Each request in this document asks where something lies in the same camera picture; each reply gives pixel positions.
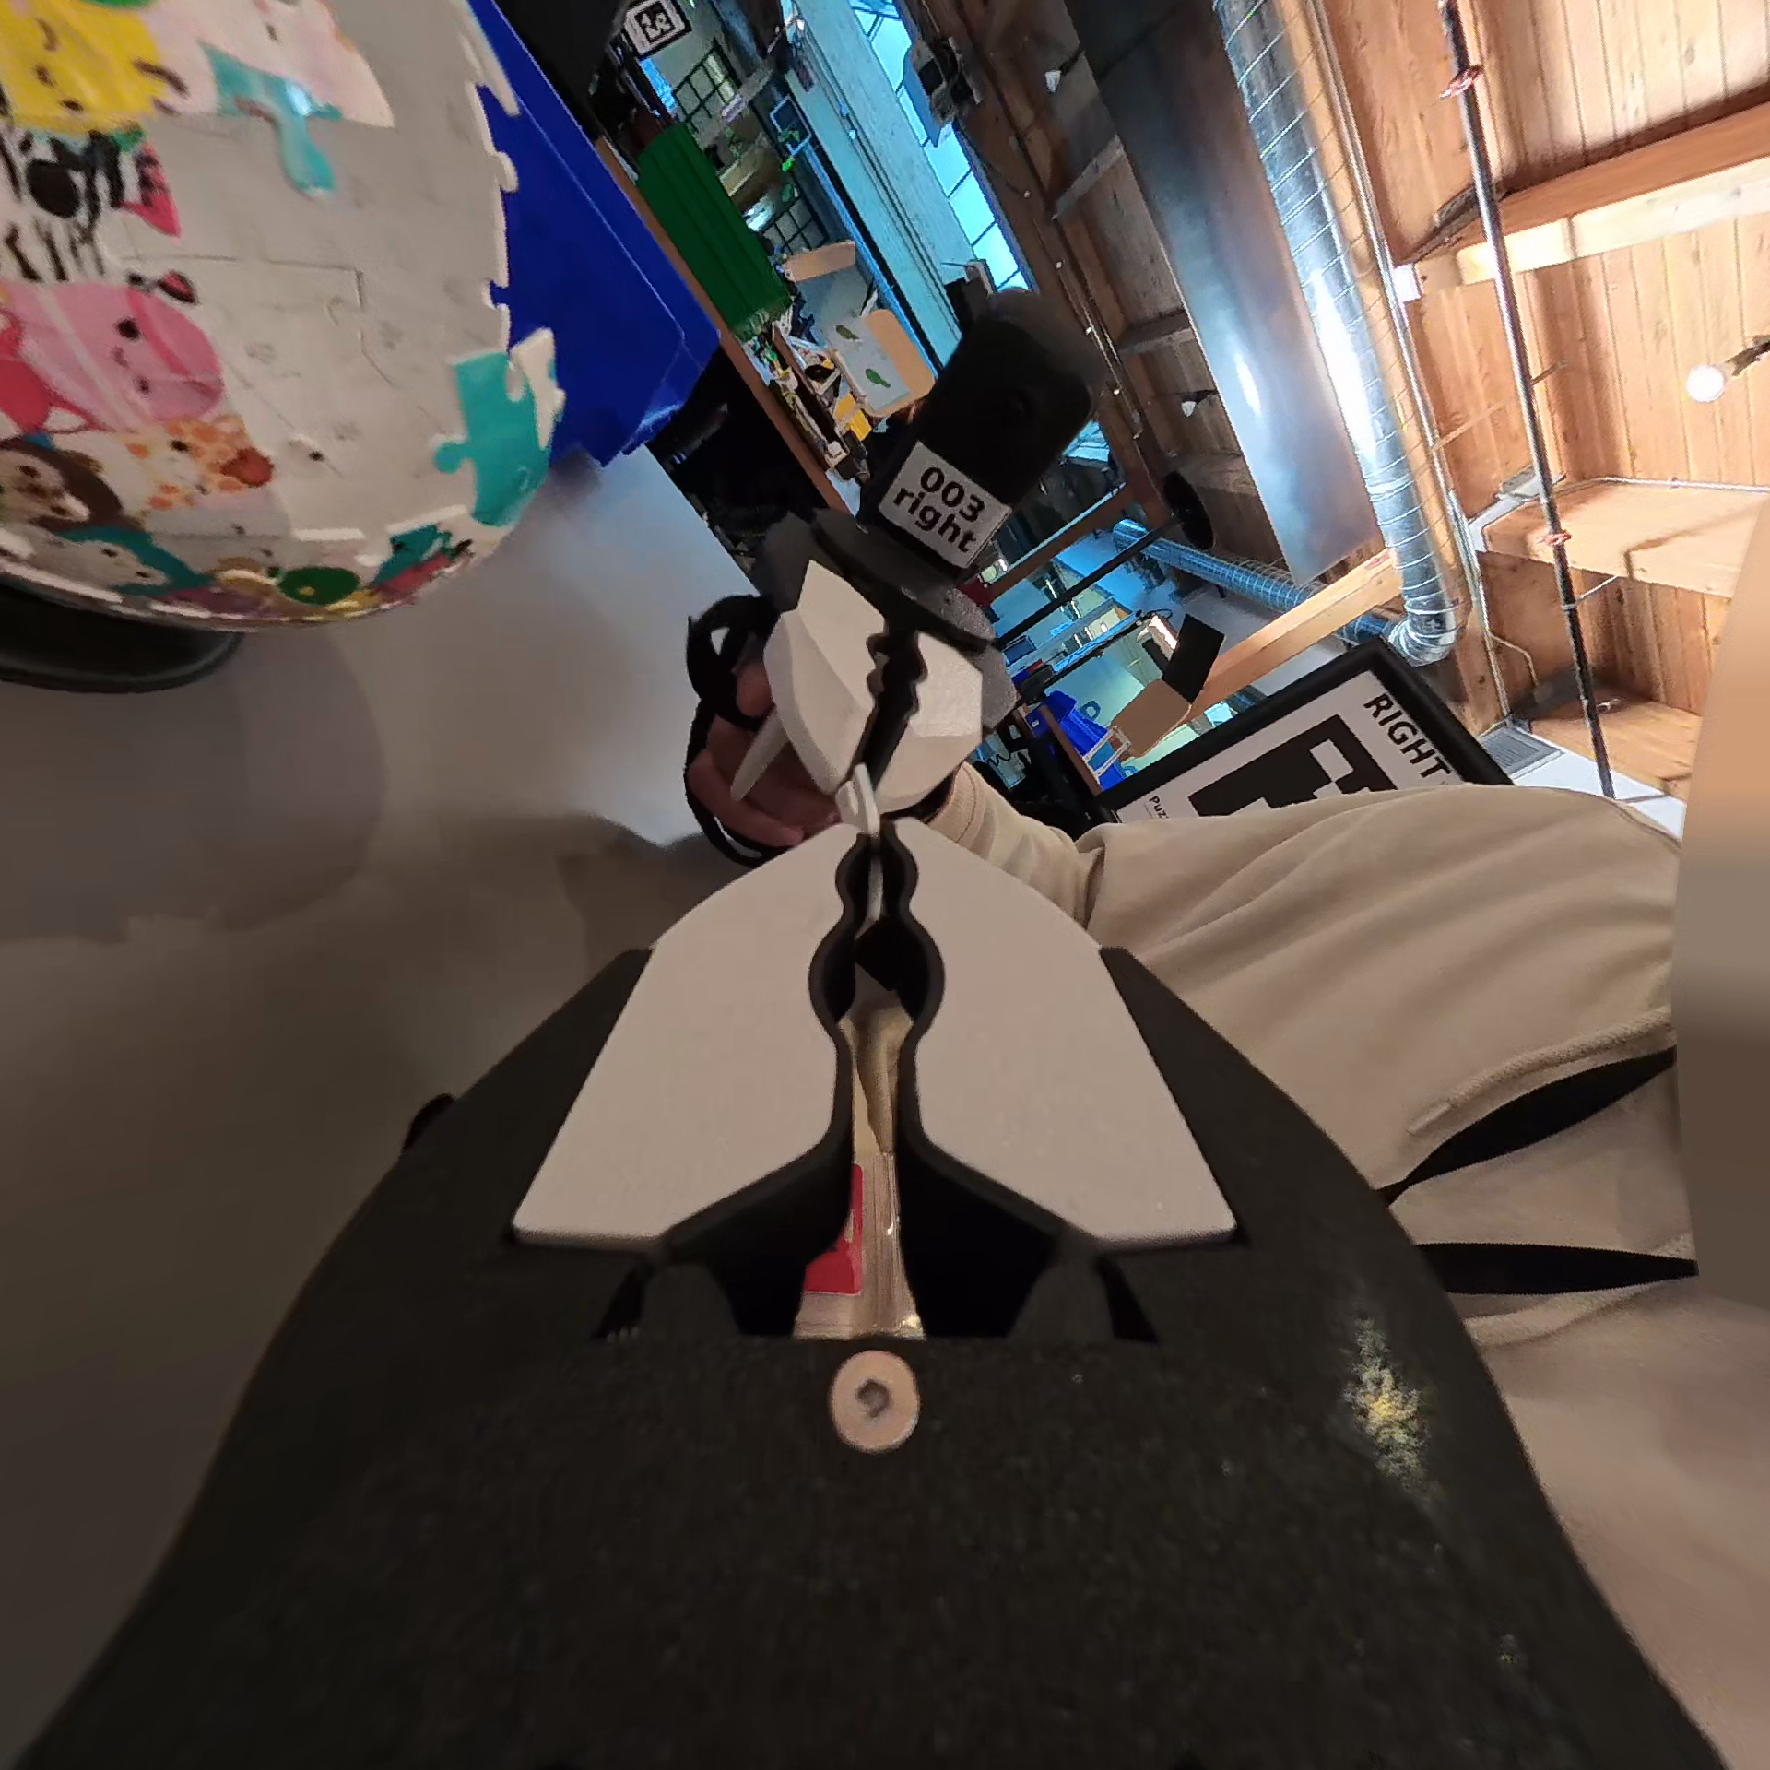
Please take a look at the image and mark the metal ceiling pipe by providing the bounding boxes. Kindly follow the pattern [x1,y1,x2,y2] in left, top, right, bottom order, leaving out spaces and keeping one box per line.
[1438,0,1623,801]

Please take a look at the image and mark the large grey metal duct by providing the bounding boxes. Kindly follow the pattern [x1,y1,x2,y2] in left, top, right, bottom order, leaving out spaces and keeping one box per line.
[1079,0,1387,584]

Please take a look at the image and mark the black framed marker sign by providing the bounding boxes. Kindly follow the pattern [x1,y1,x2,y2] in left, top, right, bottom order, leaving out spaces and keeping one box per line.
[1106,638,1514,829]

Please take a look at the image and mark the person's cream hoodie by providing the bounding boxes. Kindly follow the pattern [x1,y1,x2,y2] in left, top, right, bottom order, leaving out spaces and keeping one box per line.
[1382,1107,1770,1770]

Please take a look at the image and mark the green plastic bin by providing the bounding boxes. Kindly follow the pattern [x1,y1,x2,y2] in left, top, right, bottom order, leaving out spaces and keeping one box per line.
[636,122,792,344]

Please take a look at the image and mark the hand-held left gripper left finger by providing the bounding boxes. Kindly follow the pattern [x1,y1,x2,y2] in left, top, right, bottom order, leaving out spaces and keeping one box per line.
[508,819,887,1341]

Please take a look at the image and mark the blue plastic bin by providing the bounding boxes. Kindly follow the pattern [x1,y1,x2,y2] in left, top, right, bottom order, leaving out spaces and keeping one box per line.
[464,0,720,466]

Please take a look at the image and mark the person's right hand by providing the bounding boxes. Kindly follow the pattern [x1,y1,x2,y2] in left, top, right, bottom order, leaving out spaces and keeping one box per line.
[687,664,844,852]

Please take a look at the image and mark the silver spiral duct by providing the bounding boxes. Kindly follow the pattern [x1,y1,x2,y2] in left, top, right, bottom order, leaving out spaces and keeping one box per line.
[1216,0,1479,668]
[1139,529,1405,613]

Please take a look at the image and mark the white puzzle piece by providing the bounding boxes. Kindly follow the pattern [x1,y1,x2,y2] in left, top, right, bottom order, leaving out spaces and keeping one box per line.
[830,765,889,932]

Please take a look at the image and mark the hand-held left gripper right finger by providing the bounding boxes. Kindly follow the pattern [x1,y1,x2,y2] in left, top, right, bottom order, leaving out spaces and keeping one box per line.
[875,819,1239,1341]

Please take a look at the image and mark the colourful puzzle ball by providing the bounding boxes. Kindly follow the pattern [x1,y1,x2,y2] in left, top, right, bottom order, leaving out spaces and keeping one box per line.
[0,0,570,613]

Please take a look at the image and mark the red white badge card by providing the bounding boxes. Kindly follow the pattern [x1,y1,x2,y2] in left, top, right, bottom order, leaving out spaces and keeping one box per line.
[802,1160,917,1341]

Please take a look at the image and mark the black ball stand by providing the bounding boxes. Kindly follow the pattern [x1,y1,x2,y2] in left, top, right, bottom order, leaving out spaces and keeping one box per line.
[0,577,249,693]

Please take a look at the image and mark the black harness strap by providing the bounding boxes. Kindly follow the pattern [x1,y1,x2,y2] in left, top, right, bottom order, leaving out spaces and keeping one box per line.
[1382,1043,1701,1299]

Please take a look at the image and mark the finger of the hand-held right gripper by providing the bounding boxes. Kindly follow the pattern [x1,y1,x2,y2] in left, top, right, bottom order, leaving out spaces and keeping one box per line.
[870,649,991,819]
[764,565,887,792]

